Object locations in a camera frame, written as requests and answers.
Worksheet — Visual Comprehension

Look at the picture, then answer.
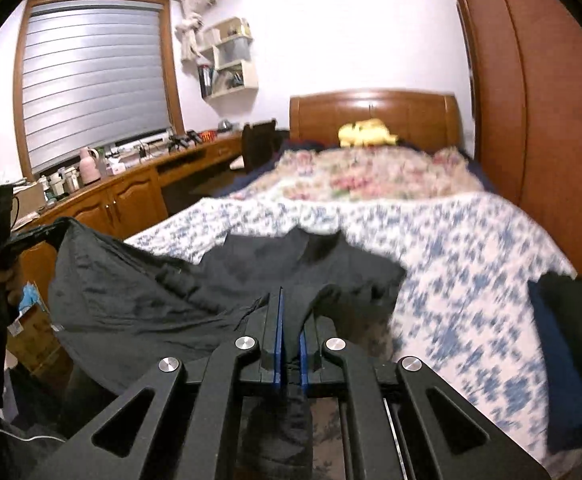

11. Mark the pink floral blanket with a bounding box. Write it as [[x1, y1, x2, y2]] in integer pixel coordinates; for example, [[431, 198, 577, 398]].
[[236, 147, 486, 203]]

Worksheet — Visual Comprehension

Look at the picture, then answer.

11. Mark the wooden headboard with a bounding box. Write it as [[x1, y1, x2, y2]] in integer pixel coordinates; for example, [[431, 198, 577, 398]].
[[289, 89, 464, 153]]

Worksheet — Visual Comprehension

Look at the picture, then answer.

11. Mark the dark chair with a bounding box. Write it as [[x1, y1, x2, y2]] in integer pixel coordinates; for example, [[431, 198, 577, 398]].
[[241, 119, 279, 173]]

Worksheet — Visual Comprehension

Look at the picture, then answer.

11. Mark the wooden louvred wardrobe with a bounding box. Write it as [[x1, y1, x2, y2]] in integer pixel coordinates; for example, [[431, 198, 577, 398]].
[[443, 0, 582, 281]]

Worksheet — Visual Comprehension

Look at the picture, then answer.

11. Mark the wooden desk with cabinets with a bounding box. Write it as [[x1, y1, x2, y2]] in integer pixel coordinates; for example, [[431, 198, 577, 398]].
[[0, 132, 244, 273]]

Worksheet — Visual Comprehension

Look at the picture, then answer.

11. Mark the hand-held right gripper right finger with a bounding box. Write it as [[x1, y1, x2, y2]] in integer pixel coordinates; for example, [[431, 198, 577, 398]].
[[298, 315, 552, 480]]

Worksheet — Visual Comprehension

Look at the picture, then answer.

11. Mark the pink kettle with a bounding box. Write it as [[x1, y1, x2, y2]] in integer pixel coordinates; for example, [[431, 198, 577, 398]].
[[79, 147, 100, 186]]

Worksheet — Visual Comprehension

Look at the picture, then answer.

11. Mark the blue floral bed sheet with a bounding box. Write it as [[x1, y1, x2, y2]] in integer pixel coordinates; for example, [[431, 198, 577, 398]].
[[123, 192, 582, 466]]

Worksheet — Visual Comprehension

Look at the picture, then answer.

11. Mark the cardboard box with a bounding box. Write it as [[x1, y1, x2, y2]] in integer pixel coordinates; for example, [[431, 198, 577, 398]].
[[6, 302, 66, 376]]

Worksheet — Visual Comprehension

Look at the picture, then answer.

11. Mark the black device on desk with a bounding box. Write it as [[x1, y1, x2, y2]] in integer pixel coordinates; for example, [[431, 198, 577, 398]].
[[168, 131, 199, 150]]

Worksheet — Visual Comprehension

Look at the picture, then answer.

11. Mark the cream hanging curtain cloth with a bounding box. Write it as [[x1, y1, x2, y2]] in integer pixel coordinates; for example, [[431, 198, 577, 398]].
[[176, 0, 209, 63]]

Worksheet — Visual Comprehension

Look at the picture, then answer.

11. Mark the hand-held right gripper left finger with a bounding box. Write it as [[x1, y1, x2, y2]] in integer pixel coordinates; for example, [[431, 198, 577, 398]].
[[28, 287, 286, 480]]

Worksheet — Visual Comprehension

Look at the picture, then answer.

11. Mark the white wall shelf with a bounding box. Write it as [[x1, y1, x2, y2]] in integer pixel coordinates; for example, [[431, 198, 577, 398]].
[[198, 16, 260, 101]]

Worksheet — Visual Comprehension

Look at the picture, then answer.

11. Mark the yellow plush toy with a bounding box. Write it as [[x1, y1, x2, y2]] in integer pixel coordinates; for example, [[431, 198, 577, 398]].
[[338, 118, 399, 148]]

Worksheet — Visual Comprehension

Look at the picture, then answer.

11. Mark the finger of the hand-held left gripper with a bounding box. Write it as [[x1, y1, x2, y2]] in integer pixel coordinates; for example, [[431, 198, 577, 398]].
[[0, 220, 72, 263]]

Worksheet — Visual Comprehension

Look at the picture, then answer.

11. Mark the grey window blind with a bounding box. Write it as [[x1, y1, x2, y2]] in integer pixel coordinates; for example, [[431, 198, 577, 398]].
[[23, 0, 172, 173]]

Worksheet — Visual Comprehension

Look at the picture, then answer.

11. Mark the group of white bottles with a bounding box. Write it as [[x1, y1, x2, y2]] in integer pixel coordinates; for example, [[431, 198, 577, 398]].
[[38, 167, 82, 201]]

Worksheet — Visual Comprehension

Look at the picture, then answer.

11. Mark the black jacket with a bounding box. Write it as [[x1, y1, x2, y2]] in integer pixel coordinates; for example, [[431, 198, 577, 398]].
[[46, 217, 406, 480]]

